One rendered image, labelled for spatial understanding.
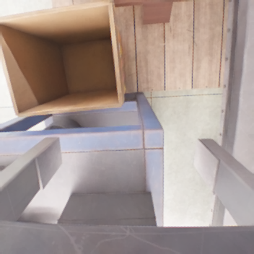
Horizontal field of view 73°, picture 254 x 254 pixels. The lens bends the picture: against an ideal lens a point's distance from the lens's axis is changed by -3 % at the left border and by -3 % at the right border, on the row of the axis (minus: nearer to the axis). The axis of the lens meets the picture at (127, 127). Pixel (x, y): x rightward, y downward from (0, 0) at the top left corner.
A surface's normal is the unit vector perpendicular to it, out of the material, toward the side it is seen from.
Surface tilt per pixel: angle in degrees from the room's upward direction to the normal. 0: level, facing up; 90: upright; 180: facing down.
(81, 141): 0
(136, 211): 90
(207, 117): 0
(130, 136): 0
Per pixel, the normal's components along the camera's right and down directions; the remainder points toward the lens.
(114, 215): -0.07, -0.95
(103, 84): -0.02, 0.30
